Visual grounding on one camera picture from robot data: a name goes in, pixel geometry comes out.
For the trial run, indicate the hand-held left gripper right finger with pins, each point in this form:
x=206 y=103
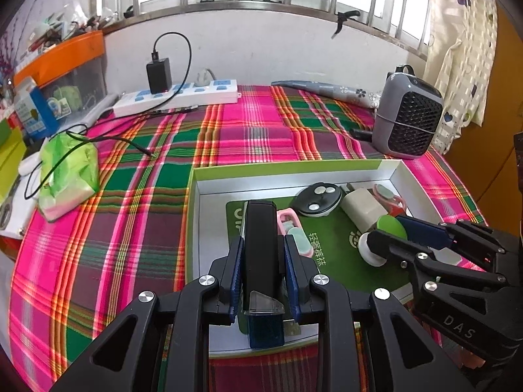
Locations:
x=292 y=281

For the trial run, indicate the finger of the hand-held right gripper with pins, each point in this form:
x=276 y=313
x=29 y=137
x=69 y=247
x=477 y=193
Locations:
x=392 y=245
x=425 y=232

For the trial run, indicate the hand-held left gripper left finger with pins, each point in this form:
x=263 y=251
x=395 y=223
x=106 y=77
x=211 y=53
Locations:
x=237 y=277

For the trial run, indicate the green white suction knob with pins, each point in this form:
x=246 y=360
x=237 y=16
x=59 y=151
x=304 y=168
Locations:
x=390 y=224

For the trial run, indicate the pink clip mint button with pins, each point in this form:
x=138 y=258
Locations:
x=298 y=241
x=386 y=194

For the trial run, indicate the black rectangular device clear cap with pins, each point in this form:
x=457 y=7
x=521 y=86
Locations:
x=263 y=245

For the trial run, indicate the white usb charger cube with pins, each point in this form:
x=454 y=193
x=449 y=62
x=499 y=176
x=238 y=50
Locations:
x=363 y=212

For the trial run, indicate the green white cardboard box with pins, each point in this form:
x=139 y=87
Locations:
x=212 y=232

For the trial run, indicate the translucent blue usb tester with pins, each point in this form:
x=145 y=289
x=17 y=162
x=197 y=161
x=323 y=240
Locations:
x=265 y=333

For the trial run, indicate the black round key fob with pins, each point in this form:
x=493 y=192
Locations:
x=316 y=200

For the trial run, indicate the person's right hand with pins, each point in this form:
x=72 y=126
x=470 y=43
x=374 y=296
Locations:
x=465 y=355

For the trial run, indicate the grey portable heater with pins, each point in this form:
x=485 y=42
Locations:
x=404 y=122

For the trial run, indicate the pink green plaid tablecloth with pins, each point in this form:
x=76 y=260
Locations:
x=122 y=253

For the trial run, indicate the grey floral folded umbrella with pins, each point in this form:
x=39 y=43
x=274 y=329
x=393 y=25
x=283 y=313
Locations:
x=318 y=89

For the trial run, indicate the cream heart print curtain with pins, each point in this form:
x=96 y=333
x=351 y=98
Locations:
x=461 y=49

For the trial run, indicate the white blue power strip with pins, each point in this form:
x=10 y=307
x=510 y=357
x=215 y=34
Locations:
x=196 y=94

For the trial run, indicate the green tissue pack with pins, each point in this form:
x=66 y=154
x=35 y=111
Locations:
x=67 y=175

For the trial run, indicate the white plug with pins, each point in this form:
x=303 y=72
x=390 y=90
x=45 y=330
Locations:
x=203 y=78

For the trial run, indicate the black power adapter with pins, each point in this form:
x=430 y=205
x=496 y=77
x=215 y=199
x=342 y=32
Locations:
x=159 y=75

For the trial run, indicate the white side table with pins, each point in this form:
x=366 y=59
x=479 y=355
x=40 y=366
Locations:
x=18 y=224

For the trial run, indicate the scissors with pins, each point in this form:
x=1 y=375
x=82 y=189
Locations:
x=6 y=214

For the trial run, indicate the lime yellow cardboard box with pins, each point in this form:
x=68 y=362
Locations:
x=8 y=167

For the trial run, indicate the blue white carton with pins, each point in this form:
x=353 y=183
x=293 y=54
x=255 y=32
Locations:
x=34 y=110

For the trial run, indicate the metal window bars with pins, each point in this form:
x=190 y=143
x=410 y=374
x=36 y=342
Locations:
x=245 y=4

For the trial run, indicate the dark green box lid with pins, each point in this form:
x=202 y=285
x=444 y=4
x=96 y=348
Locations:
x=4 y=130

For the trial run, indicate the orange lid storage bin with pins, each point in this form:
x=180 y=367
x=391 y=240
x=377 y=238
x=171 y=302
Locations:
x=61 y=55

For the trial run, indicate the pile of assorted small clutter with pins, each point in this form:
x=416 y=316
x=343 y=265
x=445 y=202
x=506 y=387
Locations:
x=61 y=28

